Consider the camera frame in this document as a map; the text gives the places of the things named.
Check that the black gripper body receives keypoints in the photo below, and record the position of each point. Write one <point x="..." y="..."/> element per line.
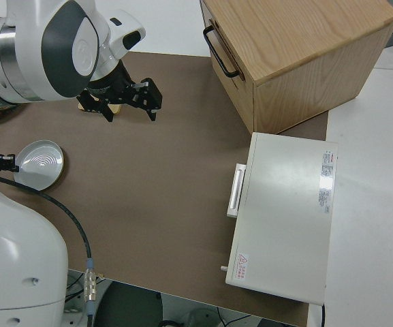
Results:
<point x="152" y="95"/>
<point x="0" y="163"/>

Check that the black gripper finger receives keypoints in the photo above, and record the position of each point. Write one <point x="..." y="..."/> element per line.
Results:
<point x="152" y="114"/>
<point x="106" y="112"/>
<point x="15" y="168"/>

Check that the gray round plate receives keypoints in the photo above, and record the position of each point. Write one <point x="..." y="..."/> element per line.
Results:
<point x="41" y="163"/>

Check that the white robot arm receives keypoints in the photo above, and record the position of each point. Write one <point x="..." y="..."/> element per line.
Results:
<point x="19" y="255"/>

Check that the wooden mug tree stand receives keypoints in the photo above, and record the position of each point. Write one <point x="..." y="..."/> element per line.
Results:
<point x="116" y="109"/>

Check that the round wicker basket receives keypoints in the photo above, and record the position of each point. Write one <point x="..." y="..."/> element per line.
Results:
<point x="5" y="110"/>

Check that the brown table mat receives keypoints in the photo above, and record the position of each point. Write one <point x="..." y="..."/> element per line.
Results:
<point x="165" y="170"/>

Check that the wooden drawer cabinet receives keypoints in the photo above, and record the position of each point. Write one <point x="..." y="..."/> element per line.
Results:
<point x="301" y="51"/>

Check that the white toaster oven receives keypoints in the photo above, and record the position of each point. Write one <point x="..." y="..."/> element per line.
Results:
<point x="284" y="221"/>

